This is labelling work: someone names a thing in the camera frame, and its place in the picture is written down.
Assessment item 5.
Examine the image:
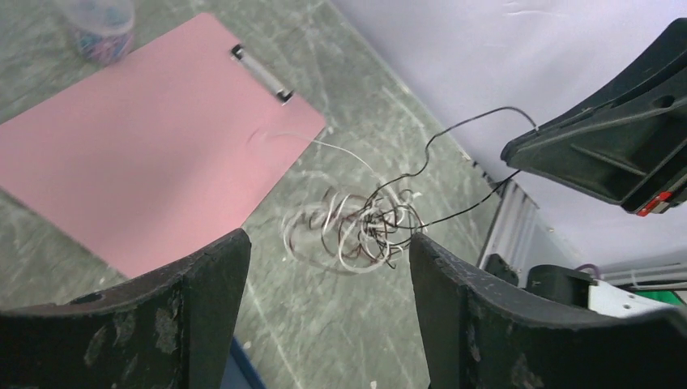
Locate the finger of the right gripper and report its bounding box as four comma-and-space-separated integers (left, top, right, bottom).
501, 18, 686, 216

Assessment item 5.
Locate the cable bundle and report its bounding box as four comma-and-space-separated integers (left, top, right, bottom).
247, 131, 428, 276

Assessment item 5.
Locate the aluminium frame rail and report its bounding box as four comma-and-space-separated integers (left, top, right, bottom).
477, 181, 539, 272

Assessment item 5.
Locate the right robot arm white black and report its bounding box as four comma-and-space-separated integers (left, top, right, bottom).
501, 18, 686, 318

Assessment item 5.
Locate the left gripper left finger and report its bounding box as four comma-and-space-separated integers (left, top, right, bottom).
1, 229, 251, 388

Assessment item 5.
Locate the pink clipboard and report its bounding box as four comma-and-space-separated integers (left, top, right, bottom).
1, 13, 326, 278

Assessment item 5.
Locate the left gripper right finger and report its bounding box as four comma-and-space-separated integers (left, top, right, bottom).
409, 233, 686, 388

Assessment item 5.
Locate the black thin cable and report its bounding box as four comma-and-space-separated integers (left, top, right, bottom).
365, 105, 540, 232

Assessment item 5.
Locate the small clear plastic cup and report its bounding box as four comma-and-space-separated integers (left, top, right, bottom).
54, 0, 135, 65

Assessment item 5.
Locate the dark blue plastic tray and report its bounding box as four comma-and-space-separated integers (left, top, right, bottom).
220, 337, 267, 389

